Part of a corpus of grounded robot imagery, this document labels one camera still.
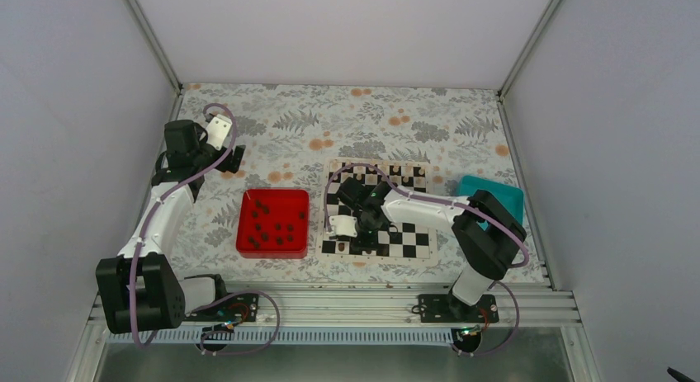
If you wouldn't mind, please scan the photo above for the black and white chessboard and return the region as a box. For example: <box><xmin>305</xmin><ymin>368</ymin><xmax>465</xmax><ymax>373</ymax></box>
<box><xmin>315</xmin><ymin>157</ymin><xmax>437</xmax><ymax>266</ymax></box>

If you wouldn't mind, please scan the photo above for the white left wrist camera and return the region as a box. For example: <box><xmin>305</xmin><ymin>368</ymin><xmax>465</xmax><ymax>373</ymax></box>
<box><xmin>206</xmin><ymin>114</ymin><xmax>232</xmax><ymax>150</ymax></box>

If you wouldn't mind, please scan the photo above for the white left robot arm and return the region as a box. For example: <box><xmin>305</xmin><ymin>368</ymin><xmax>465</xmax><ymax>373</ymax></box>
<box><xmin>95</xmin><ymin>114</ymin><xmax>244</xmax><ymax>334</ymax></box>

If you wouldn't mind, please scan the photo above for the aluminium mounting rail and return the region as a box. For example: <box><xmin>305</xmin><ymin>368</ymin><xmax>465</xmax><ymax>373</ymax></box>
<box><xmin>87</xmin><ymin>283</ymin><xmax>582</xmax><ymax>345</ymax></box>

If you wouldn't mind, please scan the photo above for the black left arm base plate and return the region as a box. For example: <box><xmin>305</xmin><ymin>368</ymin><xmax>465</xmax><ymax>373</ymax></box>
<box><xmin>185</xmin><ymin>293</ymin><xmax>259</xmax><ymax>323</ymax></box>

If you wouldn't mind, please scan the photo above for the red plastic tray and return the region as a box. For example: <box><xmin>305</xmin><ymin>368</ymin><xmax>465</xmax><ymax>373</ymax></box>
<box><xmin>235</xmin><ymin>188</ymin><xmax>310</xmax><ymax>260</ymax></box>

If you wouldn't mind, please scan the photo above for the light wooden chess pieces row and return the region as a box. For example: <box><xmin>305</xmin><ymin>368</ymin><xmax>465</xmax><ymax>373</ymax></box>
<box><xmin>324</xmin><ymin>158</ymin><xmax>433</xmax><ymax>189</ymax></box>

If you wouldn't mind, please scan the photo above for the teal plastic tray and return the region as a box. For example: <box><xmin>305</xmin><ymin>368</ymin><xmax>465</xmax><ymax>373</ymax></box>
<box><xmin>456</xmin><ymin>175</ymin><xmax>524</xmax><ymax>226</ymax></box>

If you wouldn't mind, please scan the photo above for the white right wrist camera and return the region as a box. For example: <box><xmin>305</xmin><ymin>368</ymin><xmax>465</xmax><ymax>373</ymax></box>
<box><xmin>329</xmin><ymin>215</ymin><xmax>357</xmax><ymax>238</ymax></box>

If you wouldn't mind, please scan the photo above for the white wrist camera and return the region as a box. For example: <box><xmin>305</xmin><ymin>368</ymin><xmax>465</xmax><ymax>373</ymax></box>
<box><xmin>329</xmin><ymin>215</ymin><xmax>357</xmax><ymax>238</ymax></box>
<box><xmin>206</xmin><ymin>114</ymin><xmax>232</xmax><ymax>150</ymax></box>

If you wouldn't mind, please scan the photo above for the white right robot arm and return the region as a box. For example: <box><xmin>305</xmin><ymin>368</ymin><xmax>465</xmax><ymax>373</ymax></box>
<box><xmin>324</xmin><ymin>177</ymin><xmax>529</xmax><ymax>322</ymax></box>

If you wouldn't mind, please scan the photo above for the floral patterned table mat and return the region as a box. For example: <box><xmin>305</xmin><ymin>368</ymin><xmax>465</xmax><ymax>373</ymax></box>
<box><xmin>170</xmin><ymin>83</ymin><xmax>518</xmax><ymax>285</ymax></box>

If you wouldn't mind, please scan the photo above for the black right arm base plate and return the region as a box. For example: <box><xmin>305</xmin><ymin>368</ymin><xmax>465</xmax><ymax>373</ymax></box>
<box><xmin>410</xmin><ymin>294</ymin><xmax>499</xmax><ymax>323</ymax></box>

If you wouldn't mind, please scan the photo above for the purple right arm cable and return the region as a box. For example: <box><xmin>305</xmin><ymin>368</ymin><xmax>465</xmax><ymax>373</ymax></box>
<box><xmin>322</xmin><ymin>163</ymin><xmax>531</xmax><ymax>359</ymax></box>

